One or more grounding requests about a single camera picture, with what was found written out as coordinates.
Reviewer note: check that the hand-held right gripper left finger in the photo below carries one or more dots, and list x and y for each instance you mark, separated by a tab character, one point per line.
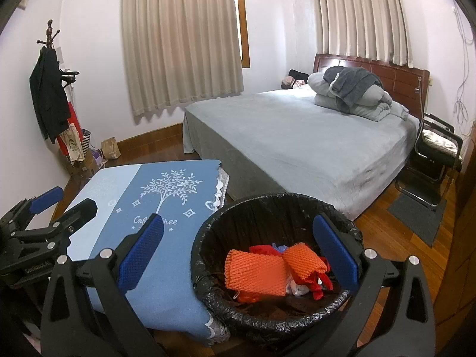
141	254

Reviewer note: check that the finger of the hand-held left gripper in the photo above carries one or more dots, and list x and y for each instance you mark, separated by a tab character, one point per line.
46	200
80	214

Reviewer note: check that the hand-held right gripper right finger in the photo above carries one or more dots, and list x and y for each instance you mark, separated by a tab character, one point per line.
336	254

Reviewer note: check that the orange foam net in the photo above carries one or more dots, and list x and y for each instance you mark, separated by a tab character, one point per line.
253	271
303	260

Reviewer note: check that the white tissue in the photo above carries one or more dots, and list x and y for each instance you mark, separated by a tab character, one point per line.
295	288

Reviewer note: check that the blue foam net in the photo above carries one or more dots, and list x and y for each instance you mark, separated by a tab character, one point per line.
277	246

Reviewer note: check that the red plastic bag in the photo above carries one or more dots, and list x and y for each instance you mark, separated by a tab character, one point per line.
262	250

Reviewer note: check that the bin with black liner bag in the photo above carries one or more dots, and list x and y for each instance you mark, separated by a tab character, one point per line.
260	223

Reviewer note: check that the blue printed tablecloth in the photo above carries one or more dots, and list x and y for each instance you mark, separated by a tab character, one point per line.
111	186

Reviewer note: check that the cardboard box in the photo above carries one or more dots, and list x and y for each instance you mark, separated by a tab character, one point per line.
83	169

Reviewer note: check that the small purple item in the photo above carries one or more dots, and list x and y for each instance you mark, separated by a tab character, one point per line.
97	157

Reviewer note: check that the beige printed tote bag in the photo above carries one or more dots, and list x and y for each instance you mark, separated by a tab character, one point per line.
72	143

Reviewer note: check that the striped bag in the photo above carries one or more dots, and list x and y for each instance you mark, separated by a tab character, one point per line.
86	141

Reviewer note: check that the brown paper bag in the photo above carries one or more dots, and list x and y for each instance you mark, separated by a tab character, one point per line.
110	148

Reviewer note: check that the grey floor mat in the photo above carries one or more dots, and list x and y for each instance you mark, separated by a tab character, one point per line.
420	221

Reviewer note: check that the white lace table cover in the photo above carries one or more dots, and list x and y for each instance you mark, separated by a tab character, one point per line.
222	186

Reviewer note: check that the black coat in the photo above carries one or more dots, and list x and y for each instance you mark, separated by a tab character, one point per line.
48	93

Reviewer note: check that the bed with grey sheet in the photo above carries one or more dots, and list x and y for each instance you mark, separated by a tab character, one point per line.
297	137

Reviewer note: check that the wooden cabinet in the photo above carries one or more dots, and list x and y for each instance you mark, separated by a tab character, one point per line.
461	249

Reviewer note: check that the black metal chair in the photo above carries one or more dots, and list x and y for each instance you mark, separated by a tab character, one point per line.
424	163

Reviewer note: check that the folded light grey blanket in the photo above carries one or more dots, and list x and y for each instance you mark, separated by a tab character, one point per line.
368	105

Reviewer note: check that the patterned seat cushion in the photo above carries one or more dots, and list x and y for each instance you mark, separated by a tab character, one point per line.
442	143

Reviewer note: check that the wooden coat rack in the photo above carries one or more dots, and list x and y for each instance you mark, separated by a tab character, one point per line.
48	31

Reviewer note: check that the dark grey towel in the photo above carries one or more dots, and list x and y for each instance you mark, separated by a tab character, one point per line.
353	81

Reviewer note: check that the dark item on bed corner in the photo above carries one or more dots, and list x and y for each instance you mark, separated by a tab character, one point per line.
287	81

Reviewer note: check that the wooden bed headboard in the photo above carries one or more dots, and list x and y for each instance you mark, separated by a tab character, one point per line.
405	81

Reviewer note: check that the wide beige curtain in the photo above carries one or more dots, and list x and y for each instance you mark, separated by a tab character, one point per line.
178	44

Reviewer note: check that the narrow beige curtain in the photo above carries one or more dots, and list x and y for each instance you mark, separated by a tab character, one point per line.
364	15

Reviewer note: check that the wooden window frame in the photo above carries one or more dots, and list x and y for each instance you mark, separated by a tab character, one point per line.
243	26

